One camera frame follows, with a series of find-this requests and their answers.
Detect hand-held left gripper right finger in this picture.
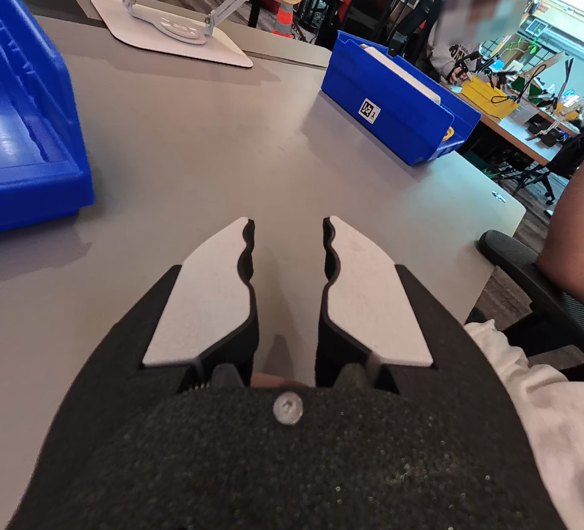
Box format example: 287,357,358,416
315,215,434,388

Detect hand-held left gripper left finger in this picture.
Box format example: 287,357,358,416
142,217,260,387

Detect blue plastic bin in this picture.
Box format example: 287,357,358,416
0,0,96,232
321,30,483,167

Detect white bottle with black cap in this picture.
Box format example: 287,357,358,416
360,44,442,106

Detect person's right forearm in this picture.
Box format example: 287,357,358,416
536,174,584,303

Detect light wooden table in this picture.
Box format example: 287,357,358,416
449,83,584,166

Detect yellow bin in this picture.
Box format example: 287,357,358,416
460,74,521,119

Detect white stand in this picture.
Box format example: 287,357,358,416
89,0,288,69

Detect orange traffic cone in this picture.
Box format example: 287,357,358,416
273,3,295,38

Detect dark desk mat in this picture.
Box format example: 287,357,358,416
0,0,108,29

